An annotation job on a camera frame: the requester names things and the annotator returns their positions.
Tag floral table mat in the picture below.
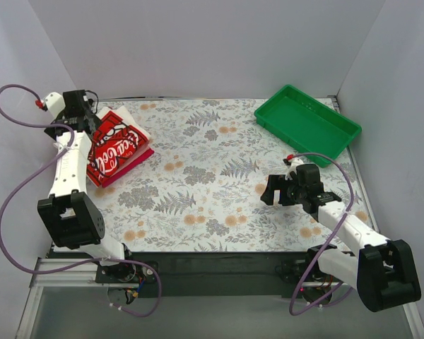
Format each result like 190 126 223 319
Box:
52 97 381 253

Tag white t shirt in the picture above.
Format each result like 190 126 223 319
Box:
86 105 153 188

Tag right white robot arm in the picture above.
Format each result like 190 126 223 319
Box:
260 161 421 312

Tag folded red t shirt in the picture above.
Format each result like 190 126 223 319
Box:
101 148 154 188

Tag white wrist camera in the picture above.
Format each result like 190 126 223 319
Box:
283 155 304 181
35 92 66 120

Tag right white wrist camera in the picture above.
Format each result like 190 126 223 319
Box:
283 155 304 181

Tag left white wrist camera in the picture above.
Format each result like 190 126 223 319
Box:
35 92 66 120

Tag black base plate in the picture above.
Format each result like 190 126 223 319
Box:
95 251 349 298

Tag green plastic tray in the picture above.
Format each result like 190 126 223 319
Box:
254 85 362 168

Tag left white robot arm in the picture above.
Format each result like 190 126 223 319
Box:
37 90 136 283

